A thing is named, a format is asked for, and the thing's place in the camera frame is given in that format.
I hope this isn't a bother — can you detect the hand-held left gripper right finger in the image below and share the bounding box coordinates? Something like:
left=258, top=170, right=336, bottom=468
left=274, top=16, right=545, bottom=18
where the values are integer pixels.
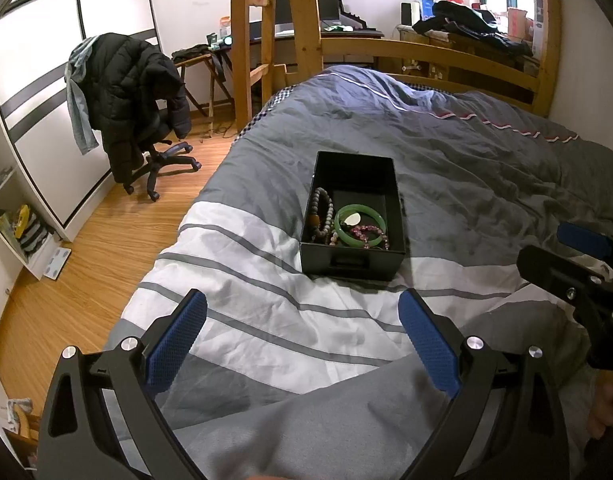
left=397, top=287, right=572, bottom=480

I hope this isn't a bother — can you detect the wooden dresser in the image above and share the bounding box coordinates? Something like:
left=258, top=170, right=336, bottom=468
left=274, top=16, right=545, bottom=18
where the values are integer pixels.
left=399, top=25, right=540, bottom=87

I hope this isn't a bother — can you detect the checked bed sheet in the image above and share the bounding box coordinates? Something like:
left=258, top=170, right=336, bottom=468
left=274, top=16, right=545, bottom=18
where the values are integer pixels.
left=235, top=85, right=293, bottom=143

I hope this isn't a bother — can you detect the white bathroom scale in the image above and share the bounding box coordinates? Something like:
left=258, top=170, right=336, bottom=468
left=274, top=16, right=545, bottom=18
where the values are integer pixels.
left=42, top=246, right=74, bottom=280

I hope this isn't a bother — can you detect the white sliding wardrobe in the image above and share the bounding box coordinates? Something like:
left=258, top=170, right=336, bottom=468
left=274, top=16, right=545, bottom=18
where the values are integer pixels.
left=0, top=0, right=162, bottom=243

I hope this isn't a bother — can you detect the black computer monitor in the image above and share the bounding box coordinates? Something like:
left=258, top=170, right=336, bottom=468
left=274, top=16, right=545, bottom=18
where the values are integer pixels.
left=315, top=0, right=340, bottom=24
left=274, top=0, right=297, bottom=29

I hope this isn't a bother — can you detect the black desk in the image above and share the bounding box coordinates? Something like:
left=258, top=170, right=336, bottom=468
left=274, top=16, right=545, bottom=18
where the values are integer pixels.
left=249, top=25, right=386, bottom=45

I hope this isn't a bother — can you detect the green jade bangle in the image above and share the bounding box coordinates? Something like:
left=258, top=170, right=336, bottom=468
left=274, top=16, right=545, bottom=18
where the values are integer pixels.
left=335, top=203, right=387, bottom=247

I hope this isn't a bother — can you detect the wooden ladder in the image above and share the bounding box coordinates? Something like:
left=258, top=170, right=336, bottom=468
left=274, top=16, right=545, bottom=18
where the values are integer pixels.
left=230, top=0, right=278, bottom=129

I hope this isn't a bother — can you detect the black office chair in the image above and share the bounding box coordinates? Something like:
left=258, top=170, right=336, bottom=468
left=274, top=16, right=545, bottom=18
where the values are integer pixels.
left=121, top=105, right=203, bottom=203

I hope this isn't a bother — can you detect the grey striped duvet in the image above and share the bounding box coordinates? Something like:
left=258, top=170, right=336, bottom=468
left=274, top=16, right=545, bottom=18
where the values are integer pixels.
left=104, top=64, right=613, bottom=480

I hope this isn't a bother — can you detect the pile of black clothes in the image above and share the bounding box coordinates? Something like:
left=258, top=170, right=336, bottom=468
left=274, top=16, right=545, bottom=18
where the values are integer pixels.
left=414, top=0, right=533, bottom=58

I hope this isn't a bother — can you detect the white shelf unit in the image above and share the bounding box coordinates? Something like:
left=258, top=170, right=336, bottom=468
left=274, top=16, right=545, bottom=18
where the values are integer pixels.
left=0, top=105, right=74, bottom=282

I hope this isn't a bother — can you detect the person's right hand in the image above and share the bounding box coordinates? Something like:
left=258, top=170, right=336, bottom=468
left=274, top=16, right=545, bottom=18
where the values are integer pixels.
left=587, top=372, right=613, bottom=442

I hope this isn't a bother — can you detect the wooden folding table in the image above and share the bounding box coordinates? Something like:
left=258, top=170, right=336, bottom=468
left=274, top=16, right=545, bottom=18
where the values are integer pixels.
left=172, top=42, right=237, bottom=136

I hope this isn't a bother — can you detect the wooden bed frame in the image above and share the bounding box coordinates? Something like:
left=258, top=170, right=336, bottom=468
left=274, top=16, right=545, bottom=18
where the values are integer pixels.
left=285, top=0, right=563, bottom=119

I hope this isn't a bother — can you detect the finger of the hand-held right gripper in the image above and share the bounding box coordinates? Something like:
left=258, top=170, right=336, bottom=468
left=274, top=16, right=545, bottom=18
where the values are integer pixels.
left=557, top=221, right=613, bottom=281
left=517, top=245, right=613, bottom=307

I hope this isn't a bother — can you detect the blue denim garment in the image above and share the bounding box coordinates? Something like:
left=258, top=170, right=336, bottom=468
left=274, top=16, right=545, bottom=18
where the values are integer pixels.
left=65, top=37, right=101, bottom=156

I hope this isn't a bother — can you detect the striped cloth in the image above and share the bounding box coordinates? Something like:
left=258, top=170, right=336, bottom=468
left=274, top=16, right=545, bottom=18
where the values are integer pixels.
left=16, top=211, right=56, bottom=261

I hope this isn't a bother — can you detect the black puffer jacket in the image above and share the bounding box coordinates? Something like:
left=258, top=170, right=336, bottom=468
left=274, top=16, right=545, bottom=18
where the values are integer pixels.
left=79, top=32, right=192, bottom=184

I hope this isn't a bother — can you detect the white bead bracelet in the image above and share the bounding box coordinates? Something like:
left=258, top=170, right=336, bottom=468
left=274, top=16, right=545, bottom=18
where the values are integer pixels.
left=309, top=187, right=336, bottom=242

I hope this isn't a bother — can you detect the pink crystal bracelet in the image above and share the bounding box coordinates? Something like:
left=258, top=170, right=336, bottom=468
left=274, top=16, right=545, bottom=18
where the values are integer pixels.
left=351, top=225, right=390, bottom=251

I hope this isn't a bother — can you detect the yellow box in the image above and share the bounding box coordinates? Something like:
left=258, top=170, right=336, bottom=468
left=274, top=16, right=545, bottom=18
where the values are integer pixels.
left=0, top=204, right=30, bottom=238

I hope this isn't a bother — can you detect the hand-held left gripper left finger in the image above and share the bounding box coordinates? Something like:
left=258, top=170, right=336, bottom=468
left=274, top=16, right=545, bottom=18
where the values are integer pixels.
left=36, top=287, right=210, bottom=480

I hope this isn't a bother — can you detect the crumpled white cloth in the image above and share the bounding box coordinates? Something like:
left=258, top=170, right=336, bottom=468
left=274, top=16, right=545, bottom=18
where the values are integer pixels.
left=6, top=397, right=37, bottom=436

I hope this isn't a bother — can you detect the cardboard box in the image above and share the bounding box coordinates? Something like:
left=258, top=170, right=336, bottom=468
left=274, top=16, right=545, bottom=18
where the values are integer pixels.
left=507, top=7, right=535, bottom=39

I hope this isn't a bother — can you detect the black storage box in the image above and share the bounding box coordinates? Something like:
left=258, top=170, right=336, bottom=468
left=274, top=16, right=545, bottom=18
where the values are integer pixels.
left=299, top=150, right=407, bottom=282

